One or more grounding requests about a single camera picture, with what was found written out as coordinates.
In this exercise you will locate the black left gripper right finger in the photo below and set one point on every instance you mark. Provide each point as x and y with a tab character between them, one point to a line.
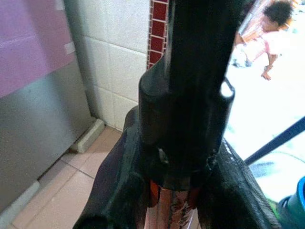
233	190

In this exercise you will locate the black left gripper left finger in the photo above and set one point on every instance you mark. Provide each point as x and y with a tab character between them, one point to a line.
119	171

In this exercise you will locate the white block under fridge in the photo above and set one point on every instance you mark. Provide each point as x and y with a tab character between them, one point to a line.
19	202
89	137

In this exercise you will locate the blue plastic bucket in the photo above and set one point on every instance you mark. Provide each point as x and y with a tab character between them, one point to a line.
294	205

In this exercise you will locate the dark blue metal bar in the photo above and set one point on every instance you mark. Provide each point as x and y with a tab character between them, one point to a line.
276	139

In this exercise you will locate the pink and silver fridge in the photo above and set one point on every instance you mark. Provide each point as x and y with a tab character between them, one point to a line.
35	83

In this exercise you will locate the person in pink shirt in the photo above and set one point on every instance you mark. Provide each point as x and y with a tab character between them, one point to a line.
269	40

